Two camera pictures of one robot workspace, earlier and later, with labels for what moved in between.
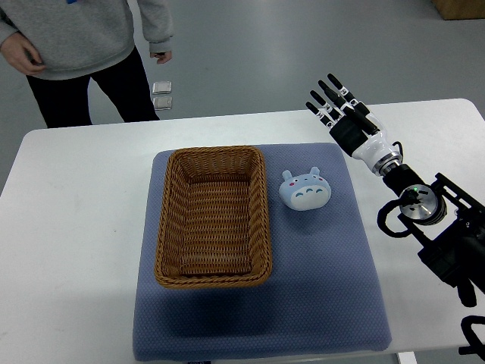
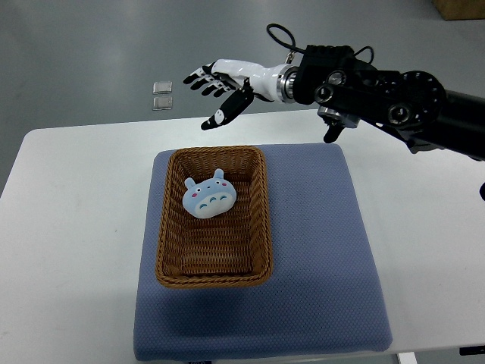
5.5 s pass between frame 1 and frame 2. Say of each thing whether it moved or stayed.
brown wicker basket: stayed
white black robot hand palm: moved
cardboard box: stayed
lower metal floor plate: stayed
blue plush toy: moved
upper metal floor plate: stayed
